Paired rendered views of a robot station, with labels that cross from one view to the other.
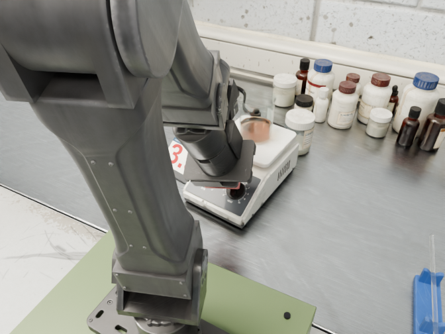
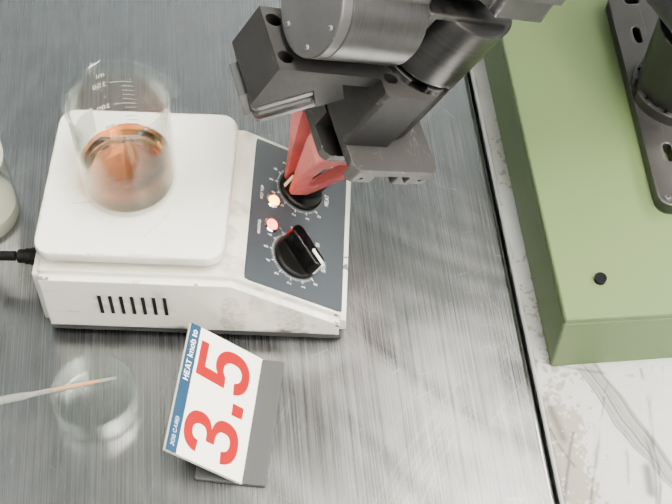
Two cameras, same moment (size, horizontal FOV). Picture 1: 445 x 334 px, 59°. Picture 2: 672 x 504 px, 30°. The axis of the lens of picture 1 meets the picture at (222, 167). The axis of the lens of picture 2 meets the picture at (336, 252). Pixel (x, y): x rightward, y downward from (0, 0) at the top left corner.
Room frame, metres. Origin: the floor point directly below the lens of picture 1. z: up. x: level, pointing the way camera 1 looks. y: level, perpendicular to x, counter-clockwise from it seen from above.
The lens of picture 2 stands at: (0.76, 0.43, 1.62)
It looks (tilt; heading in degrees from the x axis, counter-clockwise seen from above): 55 degrees down; 236
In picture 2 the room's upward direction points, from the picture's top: 2 degrees clockwise
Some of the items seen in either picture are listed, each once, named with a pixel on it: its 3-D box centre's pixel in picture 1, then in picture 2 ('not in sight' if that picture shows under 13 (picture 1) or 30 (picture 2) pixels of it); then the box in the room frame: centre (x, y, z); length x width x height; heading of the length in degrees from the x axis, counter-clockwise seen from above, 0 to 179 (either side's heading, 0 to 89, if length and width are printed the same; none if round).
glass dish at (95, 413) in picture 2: not in sight; (95, 398); (0.67, 0.03, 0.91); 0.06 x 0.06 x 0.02
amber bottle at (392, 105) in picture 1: (391, 100); not in sight; (0.81, -0.39, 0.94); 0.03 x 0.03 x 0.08
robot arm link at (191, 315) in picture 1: (159, 279); not in sight; (0.23, 0.06, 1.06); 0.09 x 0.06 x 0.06; 81
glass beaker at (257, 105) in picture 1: (255, 118); (128, 142); (0.59, -0.06, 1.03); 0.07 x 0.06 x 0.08; 160
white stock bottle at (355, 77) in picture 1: (349, 92); not in sight; (0.84, -0.31, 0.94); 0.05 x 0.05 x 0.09
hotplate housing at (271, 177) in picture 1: (246, 165); (185, 226); (0.57, -0.04, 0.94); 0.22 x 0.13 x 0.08; 145
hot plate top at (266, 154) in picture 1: (253, 139); (139, 184); (0.59, -0.06, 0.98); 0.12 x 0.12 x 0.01; 55
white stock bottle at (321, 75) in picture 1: (319, 85); not in sight; (0.85, -0.23, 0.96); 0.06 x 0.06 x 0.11
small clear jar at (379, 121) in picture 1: (378, 122); not in sight; (0.73, -0.34, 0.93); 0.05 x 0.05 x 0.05
